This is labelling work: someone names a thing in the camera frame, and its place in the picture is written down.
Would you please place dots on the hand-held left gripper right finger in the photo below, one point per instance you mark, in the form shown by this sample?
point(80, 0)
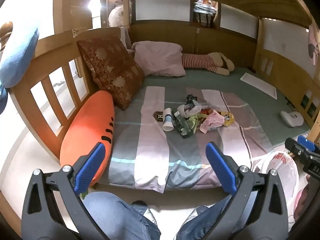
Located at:
point(220, 167)

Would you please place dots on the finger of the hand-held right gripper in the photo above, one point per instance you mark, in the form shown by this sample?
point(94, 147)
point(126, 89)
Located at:
point(307, 142)
point(296, 148)

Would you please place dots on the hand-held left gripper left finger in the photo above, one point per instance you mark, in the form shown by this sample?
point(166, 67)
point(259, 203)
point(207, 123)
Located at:
point(91, 165)

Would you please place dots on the bin with white bag liner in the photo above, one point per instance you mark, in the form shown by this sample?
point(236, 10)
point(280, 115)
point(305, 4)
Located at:
point(277, 177)

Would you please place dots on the person's right hand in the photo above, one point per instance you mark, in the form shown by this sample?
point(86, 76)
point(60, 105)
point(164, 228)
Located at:
point(301, 202)

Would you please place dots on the orange carrot plush pillow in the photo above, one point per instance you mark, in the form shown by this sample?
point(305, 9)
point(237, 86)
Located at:
point(87, 130)

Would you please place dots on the yellow snack packet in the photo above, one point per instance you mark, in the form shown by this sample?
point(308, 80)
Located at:
point(228, 118)

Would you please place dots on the light green plastic bag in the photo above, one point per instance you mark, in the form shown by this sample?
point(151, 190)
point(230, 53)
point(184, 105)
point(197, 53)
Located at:
point(196, 120)

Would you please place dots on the person's left leg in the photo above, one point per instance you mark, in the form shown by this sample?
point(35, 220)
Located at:
point(112, 215)

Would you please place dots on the person's leg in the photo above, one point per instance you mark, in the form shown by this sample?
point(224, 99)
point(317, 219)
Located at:
point(112, 215)
point(200, 222)

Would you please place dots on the person's right leg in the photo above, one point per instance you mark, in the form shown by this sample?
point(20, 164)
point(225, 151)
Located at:
point(200, 222)

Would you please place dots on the pink grey striped blanket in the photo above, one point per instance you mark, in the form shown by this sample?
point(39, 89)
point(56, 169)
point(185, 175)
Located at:
point(150, 150)

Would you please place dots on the grey crumpled plastic bag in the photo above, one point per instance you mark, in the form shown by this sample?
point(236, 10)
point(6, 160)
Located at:
point(186, 110)

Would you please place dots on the white blue paper cup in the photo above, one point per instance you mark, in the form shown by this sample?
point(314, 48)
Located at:
point(167, 120)

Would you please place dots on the white flat paper sheet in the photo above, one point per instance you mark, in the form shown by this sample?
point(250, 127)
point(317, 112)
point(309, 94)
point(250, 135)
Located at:
point(260, 85)

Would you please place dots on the small black wrapper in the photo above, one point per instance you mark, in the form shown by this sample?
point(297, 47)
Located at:
point(191, 99)

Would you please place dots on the green bed sheet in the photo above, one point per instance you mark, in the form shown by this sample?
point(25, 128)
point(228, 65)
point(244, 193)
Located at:
point(225, 85)

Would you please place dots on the brown floral cushion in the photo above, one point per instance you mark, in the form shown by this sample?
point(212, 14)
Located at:
point(110, 67)

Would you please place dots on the pink hanging cloth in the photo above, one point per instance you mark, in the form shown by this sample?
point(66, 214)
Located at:
point(313, 42)

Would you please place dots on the striped plush rabbit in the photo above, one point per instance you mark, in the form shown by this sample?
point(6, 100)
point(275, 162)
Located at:
point(200, 61)

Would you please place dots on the pink pillow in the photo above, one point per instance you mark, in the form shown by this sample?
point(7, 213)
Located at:
point(160, 57)

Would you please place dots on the blue plush cushion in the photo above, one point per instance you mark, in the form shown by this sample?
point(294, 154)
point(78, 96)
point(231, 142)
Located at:
point(17, 57)

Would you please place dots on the white plush toy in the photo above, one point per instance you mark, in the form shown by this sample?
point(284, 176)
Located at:
point(116, 16)

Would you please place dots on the pile of items on shelf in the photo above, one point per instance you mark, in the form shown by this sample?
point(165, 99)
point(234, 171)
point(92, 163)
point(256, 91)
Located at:
point(203, 8)

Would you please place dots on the wooden bunk bed frame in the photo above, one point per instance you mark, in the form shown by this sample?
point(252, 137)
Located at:
point(50, 45)

